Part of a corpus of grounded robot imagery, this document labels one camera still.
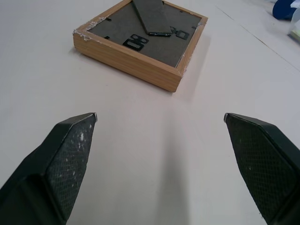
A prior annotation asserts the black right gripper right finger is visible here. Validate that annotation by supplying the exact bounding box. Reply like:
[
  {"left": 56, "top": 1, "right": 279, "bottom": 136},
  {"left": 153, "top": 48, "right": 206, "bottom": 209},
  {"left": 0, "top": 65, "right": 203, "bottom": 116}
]
[{"left": 224, "top": 112, "right": 300, "bottom": 225}]

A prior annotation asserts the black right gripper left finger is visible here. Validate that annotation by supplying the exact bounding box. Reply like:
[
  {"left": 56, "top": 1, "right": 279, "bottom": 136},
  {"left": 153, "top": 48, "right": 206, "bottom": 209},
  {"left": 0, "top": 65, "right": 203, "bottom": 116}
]
[{"left": 0, "top": 112, "right": 98, "bottom": 225}]

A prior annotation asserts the blue round object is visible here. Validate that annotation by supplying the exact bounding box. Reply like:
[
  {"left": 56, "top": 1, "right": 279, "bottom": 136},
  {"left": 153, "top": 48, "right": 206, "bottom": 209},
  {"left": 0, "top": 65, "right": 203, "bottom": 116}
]
[{"left": 272, "top": 0, "right": 300, "bottom": 21}]

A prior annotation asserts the wooden picture frame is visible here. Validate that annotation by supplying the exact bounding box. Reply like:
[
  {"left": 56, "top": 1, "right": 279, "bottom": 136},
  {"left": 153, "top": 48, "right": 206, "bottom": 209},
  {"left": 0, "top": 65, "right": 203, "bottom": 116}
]
[{"left": 73, "top": 0, "right": 209, "bottom": 93}]

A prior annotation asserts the dark grey frame stand flap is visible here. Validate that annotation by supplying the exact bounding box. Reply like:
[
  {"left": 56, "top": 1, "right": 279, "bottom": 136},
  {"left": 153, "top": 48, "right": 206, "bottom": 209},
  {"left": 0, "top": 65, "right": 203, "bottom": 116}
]
[{"left": 130, "top": 0, "right": 173, "bottom": 37}]

